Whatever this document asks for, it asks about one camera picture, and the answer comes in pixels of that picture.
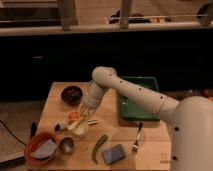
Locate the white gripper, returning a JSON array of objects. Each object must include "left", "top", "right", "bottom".
[{"left": 78, "top": 91, "right": 102, "bottom": 121}]

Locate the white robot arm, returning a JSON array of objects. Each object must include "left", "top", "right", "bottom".
[{"left": 80, "top": 66, "right": 213, "bottom": 171}]

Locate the white paper cup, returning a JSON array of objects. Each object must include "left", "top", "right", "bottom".
[{"left": 72, "top": 125, "right": 89, "bottom": 138}]

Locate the small metal cup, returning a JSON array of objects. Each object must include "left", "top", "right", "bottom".
[{"left": 59, "top": 137, "right": 74, "bottom": 155}]

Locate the orange tomato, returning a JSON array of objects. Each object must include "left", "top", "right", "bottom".
[{"left": 68, "top": 111, "right": 78, "bottom": 121}]

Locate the dark bowl with beans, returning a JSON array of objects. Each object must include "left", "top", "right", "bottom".
[{"left": 61, "top": 86, "right": 83, "bottom": 106}]

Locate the green chili pepper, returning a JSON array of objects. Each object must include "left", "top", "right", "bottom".
[{"left": 92, "top": 134, "right": 108, "bottom": 164}]

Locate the green plastic tray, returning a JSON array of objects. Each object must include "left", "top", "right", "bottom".
[{"left": 118, "top": 76, "right": 159, "bottom": 122}]

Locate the blue sponge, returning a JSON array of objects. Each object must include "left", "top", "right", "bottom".
[{"left": 102, "top": 144, "right": 126, "bottom": 165}]

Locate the grey cloth in bowl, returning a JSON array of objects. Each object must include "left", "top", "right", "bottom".
[{"left": 31, "top": 139, "right": 57, "bottom": 159}]

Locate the black marker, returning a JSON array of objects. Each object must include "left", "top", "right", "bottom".
[{"left": 30, "top": 122, "right": 37, "bottom": 138}]

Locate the orange bowl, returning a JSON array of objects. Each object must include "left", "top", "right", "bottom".
[{"left": 24, "top": 132, "right": 58, "bottom": 166}]

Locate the metal fork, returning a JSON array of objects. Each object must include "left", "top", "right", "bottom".
[{"left": 132, "top": 122, "right": 143, "bottom": 153}]

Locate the knife with grey handle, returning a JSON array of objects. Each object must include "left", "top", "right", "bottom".
[{"left": 54, "top": 120, "right": 98, "bottom": 132}]

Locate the black cable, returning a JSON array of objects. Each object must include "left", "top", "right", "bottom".
[{"left": 0, "top": 119, "right": 27, "bottom": 147}]

